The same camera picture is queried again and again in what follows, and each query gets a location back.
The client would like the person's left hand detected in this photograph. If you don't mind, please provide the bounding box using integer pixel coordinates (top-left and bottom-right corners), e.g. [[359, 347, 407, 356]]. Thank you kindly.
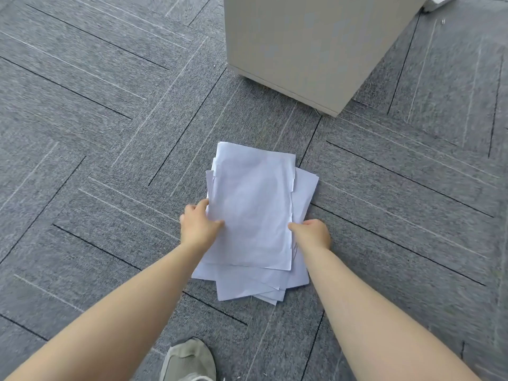
[[179, 198, 225, 249]]

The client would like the person's right hand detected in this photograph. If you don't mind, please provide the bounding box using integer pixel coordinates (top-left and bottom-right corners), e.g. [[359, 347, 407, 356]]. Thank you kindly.
[[287, 219, 332, 251]]

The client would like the beige mobile drawer cabinet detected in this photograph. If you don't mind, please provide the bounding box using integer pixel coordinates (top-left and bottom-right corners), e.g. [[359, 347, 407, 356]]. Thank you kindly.
[[223, 0, 430, 118]]

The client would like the white plastic base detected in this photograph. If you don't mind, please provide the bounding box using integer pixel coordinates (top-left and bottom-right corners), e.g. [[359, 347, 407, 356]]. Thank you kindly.
[[421, 0, 458, 12]]

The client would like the pile of white paper sheets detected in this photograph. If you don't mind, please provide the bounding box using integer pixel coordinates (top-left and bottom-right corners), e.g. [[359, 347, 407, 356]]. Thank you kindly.
[[191, 141, 320, 306]]

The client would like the grey-green sneaker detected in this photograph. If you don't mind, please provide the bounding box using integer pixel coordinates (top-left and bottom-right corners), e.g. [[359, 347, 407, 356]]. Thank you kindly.
[[159, 337, 217, 381]]

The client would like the person's left forearm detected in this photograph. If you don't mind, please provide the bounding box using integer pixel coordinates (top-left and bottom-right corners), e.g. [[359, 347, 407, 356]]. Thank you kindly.
[[0, 239, 211, 381]]

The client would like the person's right forearm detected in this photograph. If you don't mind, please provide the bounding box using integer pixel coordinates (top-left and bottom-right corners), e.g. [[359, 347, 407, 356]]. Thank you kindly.
[[298, 246, 483, 381]]

